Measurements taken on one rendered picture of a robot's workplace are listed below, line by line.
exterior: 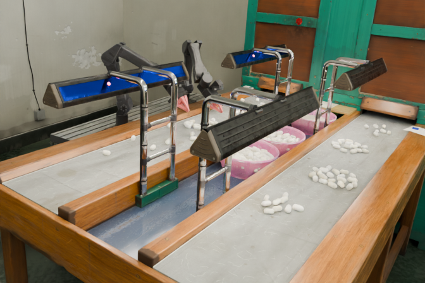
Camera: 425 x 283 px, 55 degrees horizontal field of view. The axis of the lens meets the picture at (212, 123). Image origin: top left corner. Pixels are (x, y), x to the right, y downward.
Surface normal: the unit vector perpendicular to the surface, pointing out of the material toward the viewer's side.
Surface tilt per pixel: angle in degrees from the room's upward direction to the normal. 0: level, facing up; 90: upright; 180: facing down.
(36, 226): 90
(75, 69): 90
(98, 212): 90
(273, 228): 0
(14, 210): 90
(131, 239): 0
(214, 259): 0
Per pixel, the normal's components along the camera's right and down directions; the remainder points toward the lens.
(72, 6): 0.87, 0.22
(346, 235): 0.07, -0.95
